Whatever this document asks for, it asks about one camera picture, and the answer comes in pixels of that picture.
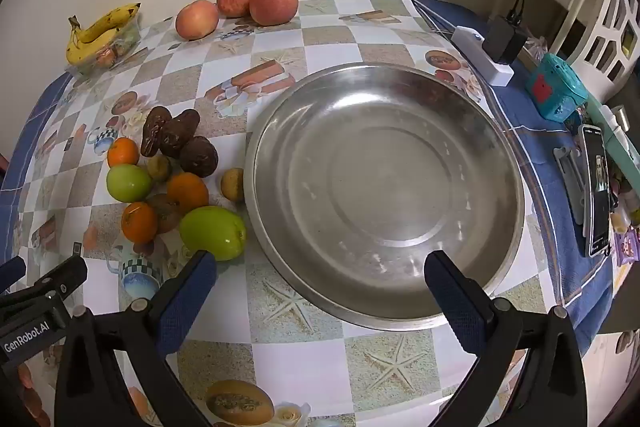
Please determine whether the teal toy box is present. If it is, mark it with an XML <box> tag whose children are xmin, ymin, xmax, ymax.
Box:
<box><xmin>524</xmin><ymin>53</ymin><xmax>588</xmax><ymax>120</ymax></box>

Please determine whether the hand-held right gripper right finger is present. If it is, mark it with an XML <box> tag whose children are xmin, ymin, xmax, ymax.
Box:
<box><xmin>424</xmin><ymin>250</ymin><xmax>588</xmax><ymax>427</ymax></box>

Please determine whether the smartphone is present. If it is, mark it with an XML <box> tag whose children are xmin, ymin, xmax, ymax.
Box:
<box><xmin>579</xmin><ymin>124</ymin><xmax>614</xmax><ymax>258</ymax></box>

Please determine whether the pale peach apple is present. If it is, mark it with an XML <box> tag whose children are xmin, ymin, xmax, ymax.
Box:
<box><xmin>175</xmin><ymin>0</ymin><xmax>220</xmax><ymax>40</ymax></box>

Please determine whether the round steel basin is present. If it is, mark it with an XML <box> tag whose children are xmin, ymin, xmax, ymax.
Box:
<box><xmin>244</xmin><ymin>63</ymin><xmax>526</xmax><ymax>332</ymax></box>

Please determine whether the large green fruit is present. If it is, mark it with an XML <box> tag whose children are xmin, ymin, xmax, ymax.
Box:
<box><xmin>179</xmin><ymin>206</ymin><xmax>247</xmax><ymax>262</ymax></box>

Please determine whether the small yellowish brown fruit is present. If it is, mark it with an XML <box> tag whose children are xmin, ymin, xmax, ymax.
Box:
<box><xmin>148</xmin><ymin>155</ymin><xmax>172</xmax><ymax>182</ymax></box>
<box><xmin>221</xmin><ymin>168</ymin><xmax>246</xmax><ymax>202</ymax></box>

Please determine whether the yellow banana bunch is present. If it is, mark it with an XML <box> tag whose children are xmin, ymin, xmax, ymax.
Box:
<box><xmin>66</xmin><ymin>3</ymin><xmax>141</xmax><ymax>66</ymax></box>

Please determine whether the small green fruit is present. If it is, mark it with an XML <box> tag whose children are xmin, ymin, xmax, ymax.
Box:
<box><xmin>106</xmin><ymin>164</ymin><xmax>153</xmax><ymax>202</ymax></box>

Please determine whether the orange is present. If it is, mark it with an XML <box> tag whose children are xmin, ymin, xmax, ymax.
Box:
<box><xmin>107</xmin><ymin>137</ymin><xmax>140</xmax><ymax>168</ymax></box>
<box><xmin>121</xmin><ymin>202</ymin><xmax>159</xmax><ymax>244</ymax></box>
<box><xmin>166</xmin><ymin>172</ymin><xmax>210</xmax><ymax>215</ymax></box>

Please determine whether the purple packet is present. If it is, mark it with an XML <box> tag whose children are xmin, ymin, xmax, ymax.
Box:
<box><xmin>614</xmin><ymin>229</ymin><xmax>640</xmax><ymax>266</ymax></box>

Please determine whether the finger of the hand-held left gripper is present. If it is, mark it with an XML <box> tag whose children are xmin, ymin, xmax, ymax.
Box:
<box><xmin>29</xmin><ymin>255</ymin><xmax>89</xmax><ymax>304</ymax></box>
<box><xmin>0</xmin><ymin>256</ymin><xmax>27</xmax><ymax>294</ymax></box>

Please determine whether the dark brown avocado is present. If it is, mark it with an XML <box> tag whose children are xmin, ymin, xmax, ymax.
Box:
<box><xmin>159</xmin><ymin>110</ymin><xmax>201</xmax><ymax>158</ymax></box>
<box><xmin>180</xmin><ymin>136</ymin><xmax>219</xmax><ymax>178</ymax></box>
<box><xmin>141</xmin><ymin>106</ymin><xmax>173</xmax><ymax>158</ymax></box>

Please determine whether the grey phone stand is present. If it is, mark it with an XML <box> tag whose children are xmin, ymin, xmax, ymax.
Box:
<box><xmin>553</xmin><ymin>146</ymin><xmax>589</xmax><ymax>225</ymax></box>

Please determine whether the checkered printed tablecloth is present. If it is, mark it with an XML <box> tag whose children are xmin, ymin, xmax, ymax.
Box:
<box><xmin>0</xmin><ymin>0</ymin><xmax>621</xmax><ymax>427</ymax></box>

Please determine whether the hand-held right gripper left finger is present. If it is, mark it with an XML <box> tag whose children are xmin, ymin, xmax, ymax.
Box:
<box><xmin>54</xmin><ymin>251</ymin><xmax>218</xmax><ymax>427</ymax></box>

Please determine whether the white lattice plastic chair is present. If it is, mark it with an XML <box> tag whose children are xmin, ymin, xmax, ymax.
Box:
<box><xmin>582</xmin><ymin>0</ymin><xmax>640</xmax><ymax>80</ymax></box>

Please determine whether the large red apple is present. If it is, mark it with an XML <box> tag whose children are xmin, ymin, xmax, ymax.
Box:
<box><xmin>249</xmin><ymin>0</ymin><xmax>299</xmax><ymax>26</ymax></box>

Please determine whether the clear plastic container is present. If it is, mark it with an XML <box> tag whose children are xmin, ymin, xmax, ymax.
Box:
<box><xmin>67</xmin><ymin>18</ymin><xmax>143</xmax><ymax>76</ymax></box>

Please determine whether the white power strip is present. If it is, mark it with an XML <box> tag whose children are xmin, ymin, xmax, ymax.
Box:
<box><xmin>451</xmin><ymin>27</ymin><xmax>514</xmax><ymax>86</ymax></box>

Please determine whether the brown spotted fruit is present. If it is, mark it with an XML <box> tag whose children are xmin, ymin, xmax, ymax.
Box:
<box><xmin>147</xmin><ymin>193</ymin><xmax>182</xmax><ymax>234</ymax></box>

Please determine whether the black power adapter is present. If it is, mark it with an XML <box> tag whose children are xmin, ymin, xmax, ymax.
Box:
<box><xmin>483</xmin><ymin>12</ymin><xmax>528</xmax><ymax>64</ymax></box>

